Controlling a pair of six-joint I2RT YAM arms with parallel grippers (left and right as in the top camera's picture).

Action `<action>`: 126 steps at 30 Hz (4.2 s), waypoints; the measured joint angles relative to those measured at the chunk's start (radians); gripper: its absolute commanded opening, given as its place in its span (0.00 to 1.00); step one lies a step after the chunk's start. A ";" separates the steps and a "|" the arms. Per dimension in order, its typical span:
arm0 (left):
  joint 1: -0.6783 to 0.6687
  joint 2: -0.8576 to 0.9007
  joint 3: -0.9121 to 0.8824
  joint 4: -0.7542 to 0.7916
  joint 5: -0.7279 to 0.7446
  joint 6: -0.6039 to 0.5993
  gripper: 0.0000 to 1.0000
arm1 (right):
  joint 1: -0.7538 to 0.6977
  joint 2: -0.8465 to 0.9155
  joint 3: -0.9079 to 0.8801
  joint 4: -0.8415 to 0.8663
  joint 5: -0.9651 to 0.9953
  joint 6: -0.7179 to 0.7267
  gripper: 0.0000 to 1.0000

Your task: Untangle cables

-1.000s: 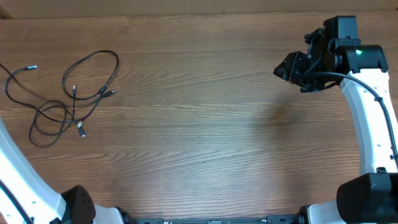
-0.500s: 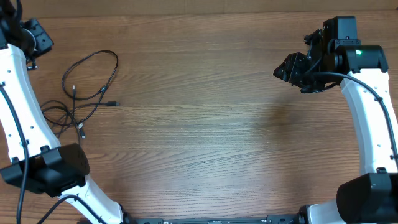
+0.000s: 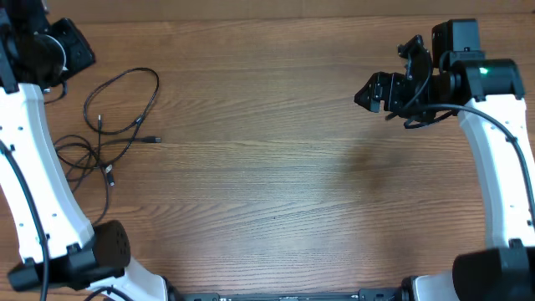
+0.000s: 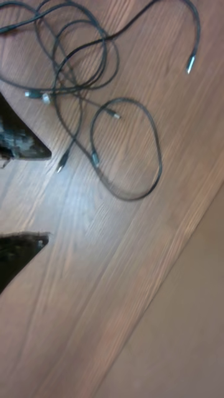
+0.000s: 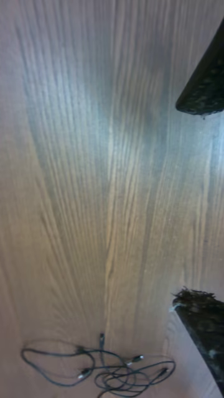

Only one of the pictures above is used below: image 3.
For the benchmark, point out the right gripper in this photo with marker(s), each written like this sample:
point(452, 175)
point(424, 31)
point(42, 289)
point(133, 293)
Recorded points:
point(392, 86)

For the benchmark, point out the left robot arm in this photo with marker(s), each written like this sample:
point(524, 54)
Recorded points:
point(58, 245)

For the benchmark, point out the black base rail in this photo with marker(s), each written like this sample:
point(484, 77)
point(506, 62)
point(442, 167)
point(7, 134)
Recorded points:
point(284, 297)

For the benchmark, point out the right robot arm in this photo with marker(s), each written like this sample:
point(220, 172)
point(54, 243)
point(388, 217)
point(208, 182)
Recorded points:
point(454, 78)

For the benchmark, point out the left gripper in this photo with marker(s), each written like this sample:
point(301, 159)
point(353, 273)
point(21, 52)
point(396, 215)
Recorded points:
point(68, 33)

